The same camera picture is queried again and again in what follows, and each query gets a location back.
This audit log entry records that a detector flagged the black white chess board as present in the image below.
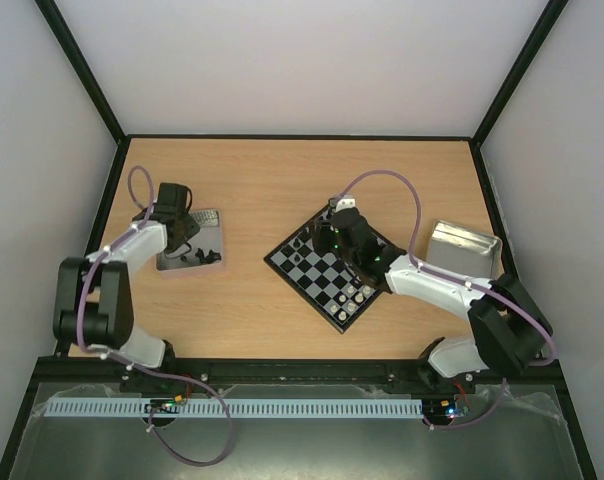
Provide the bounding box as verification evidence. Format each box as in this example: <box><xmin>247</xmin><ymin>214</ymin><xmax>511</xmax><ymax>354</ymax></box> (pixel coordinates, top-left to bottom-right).
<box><xmin>264</xmin><ymin>221</ymin><xmax>381</xmax><ymax>334</ymax></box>

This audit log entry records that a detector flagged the metal tray of white pieces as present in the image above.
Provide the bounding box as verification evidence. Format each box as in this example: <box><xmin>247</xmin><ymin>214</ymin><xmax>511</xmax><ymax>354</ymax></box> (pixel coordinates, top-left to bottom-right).
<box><xmin>426</xmin><ymin>220</ymin><xmax>503</xmax><ymax>279</ymax></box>

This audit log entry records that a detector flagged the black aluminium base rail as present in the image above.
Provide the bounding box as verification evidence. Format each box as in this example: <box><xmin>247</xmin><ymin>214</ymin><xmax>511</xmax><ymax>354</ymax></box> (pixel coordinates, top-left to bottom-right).
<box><xmin>31</xmin><ymin>355</ymin><xmax>563</xmax><ymax>396</ymax></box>

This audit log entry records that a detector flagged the light blue slotted cable duct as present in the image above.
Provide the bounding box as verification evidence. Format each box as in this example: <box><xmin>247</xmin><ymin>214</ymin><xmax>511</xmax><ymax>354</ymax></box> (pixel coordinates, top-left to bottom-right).
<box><xmin>44</xmin><ymin>398</ymin><xmax>423</xmax><ymax>419</ymax></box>

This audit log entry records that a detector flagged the grey tray of black pieces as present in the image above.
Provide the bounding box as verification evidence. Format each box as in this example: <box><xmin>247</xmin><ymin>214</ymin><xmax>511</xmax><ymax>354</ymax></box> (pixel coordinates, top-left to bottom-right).
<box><xmin>155</xmin><ymin>209</ymin><xmax>226</xmax><ymax>277</ymax></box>

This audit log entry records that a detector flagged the black enclosure frame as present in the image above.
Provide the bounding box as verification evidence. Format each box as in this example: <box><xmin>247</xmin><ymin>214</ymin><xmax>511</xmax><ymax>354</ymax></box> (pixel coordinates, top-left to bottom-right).
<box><xmin>0</xmin><ymin>0</ymin><xmax>598</xmax><ymax>480</ymax></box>

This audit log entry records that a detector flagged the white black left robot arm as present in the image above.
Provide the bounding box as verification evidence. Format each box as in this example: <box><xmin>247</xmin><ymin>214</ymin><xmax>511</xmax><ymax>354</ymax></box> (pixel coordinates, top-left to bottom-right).
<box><xmin>53</xmin><ymin>182</ymin><xmax>200</xmax><ymax>369</ymax></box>

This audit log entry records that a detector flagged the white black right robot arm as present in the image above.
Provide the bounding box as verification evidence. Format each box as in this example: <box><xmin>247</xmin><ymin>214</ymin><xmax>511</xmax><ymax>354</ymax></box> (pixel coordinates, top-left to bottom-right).
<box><xmin>309</xmin><ymin>207</ymin><xmax>556</xmax><ymax>392</ymax></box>

